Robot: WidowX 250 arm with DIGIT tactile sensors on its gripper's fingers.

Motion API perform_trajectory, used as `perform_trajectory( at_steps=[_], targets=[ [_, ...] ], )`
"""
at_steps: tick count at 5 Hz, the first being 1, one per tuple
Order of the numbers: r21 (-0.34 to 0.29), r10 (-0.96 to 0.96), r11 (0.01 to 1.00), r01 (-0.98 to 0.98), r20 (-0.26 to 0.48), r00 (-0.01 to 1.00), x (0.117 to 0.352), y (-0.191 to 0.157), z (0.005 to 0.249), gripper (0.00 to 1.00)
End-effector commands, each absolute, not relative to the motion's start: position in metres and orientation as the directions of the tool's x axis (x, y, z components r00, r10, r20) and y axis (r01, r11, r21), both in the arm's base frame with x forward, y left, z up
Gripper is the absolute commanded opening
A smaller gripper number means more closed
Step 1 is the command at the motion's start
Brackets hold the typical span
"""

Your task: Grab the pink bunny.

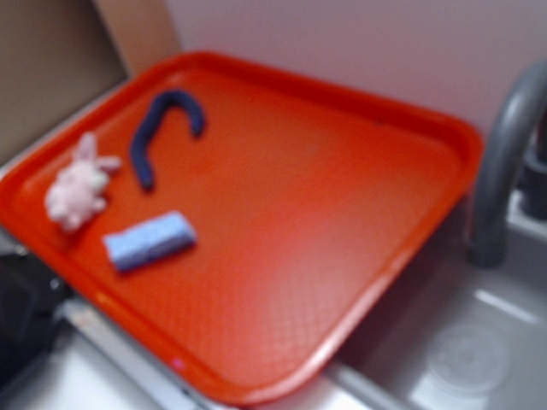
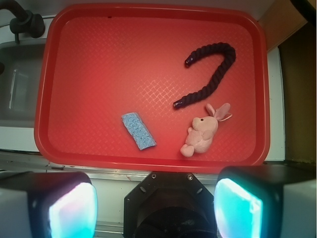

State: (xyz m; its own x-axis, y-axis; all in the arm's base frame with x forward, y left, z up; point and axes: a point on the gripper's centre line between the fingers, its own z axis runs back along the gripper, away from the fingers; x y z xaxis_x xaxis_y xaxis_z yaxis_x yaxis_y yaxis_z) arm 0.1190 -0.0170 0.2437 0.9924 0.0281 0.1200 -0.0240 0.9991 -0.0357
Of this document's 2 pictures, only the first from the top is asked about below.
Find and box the pink plush bunny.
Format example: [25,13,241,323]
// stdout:
[44,132,122,233]

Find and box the red plastic tray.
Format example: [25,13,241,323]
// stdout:
[1,52,483,407]

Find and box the light blue rolled cloth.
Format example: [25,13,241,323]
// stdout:
[102,211,197,272]

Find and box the dark blue curved tube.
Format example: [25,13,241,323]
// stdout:
[129,90,206,191]

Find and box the grey toy sink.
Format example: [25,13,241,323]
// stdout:
[3,194,546,409]

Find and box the black object at left edge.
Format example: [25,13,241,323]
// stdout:
[1,234,69,372]

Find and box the brown cardboard panel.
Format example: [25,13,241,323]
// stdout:
[1,1,181,162]

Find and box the grey curved faucet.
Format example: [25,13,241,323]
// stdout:
[468,61,546,268]

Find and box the dark faucet handle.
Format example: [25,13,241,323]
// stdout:
[521,126,546,220]

